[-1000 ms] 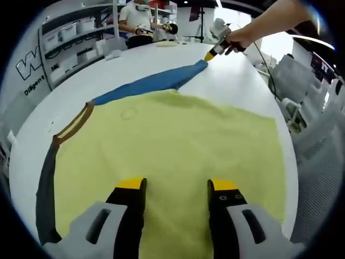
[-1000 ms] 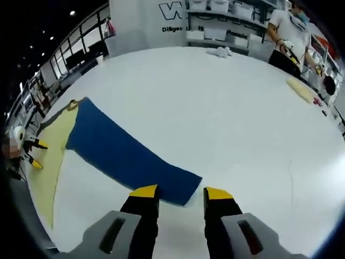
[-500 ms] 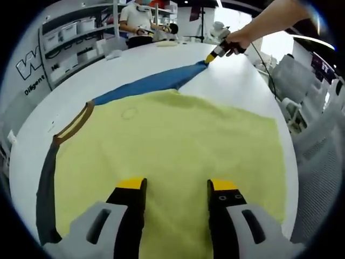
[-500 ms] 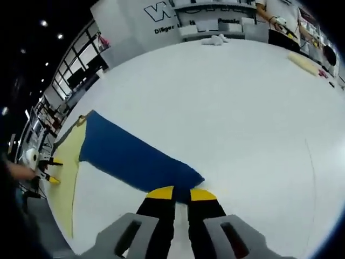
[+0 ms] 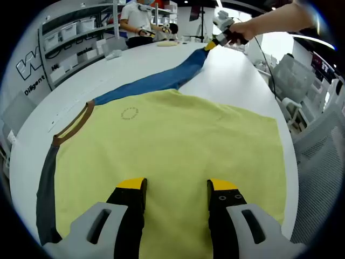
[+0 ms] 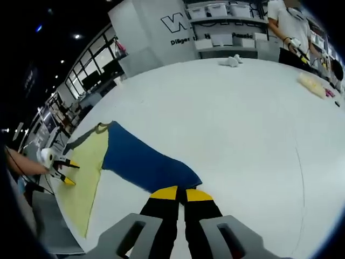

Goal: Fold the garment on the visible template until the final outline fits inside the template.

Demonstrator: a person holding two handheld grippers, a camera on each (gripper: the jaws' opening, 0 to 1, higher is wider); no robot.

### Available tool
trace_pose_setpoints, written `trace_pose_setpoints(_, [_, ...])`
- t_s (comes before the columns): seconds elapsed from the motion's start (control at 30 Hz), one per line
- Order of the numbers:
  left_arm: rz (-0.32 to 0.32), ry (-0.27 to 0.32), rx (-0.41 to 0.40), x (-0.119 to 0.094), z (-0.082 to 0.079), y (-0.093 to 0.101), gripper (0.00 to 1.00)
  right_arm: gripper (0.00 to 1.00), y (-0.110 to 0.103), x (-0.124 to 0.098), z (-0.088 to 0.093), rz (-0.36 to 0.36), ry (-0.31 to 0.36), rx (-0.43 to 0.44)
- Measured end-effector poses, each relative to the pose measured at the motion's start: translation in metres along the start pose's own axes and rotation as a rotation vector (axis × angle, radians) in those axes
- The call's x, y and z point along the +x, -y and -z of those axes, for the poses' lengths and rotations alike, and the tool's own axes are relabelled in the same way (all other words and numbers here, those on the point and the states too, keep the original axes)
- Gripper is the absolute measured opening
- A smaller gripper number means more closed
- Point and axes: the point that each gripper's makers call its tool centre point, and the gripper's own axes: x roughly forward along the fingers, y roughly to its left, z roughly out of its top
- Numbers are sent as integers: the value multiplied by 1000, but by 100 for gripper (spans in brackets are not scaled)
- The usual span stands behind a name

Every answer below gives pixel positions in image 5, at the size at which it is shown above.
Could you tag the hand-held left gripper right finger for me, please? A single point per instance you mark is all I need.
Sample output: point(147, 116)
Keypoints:
point(231, 234)

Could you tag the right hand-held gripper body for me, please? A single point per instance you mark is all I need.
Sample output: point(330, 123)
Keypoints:
point(223, 21)

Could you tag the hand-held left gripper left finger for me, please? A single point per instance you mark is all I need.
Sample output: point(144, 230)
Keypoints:
point(89, 232)

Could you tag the yellow blue grey garment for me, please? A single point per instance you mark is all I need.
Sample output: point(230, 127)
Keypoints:
point(161, 135)

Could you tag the person's right hand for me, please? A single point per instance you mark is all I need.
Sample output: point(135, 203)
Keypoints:
point(242, 31)

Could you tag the black tripod stand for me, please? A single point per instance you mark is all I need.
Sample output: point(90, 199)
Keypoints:
point(202, 24)

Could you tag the black screen panel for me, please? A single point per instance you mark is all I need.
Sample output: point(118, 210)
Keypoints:
point(195, 13)

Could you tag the beige folded cloth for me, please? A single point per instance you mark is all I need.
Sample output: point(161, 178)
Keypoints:
point(167, 43)

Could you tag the grey mesh office chair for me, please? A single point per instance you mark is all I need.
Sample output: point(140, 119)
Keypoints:
point(320, 175)
point(293, 78)

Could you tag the white crumpled cloth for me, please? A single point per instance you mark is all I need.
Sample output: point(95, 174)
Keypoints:
point(113, 54)

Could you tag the white storage bin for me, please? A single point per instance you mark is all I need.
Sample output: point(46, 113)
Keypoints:
point(51, 41)
point(68, 31)
point(87, 24)

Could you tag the grey metal storage shelf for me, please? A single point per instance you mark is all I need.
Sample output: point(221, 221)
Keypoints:
point(81, 39)

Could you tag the group of white cardboard boxes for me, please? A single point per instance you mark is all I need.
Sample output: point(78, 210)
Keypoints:
point(68, 62)

